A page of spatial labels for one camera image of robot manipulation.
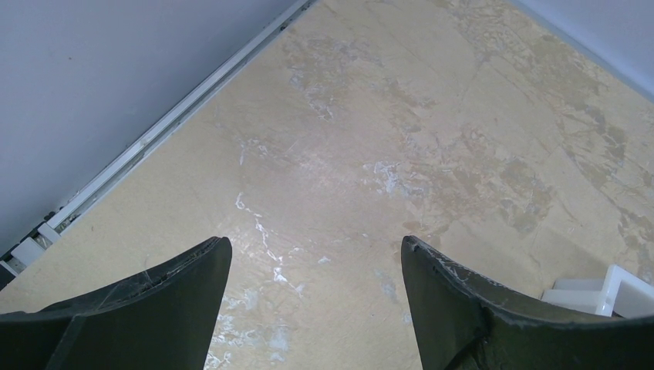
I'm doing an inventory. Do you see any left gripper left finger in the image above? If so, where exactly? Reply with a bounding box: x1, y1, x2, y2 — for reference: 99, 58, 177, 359
1, 237, 232, 369

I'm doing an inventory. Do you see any aluminium table frame rail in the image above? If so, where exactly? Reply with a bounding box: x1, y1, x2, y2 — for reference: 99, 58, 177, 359
1, 1, 311, 286

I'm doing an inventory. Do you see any white plastic bin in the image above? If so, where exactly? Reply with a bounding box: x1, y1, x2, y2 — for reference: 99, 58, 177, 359
541, 264, 653, 318

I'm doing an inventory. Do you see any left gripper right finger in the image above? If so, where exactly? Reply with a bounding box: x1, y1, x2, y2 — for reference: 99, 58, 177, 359
401, 236, 653, 369

